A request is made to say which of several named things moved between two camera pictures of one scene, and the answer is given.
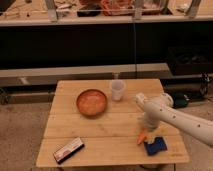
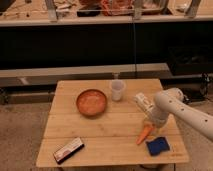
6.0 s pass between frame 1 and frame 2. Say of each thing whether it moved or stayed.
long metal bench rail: stayed
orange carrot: stayed
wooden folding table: stayed
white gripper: moved
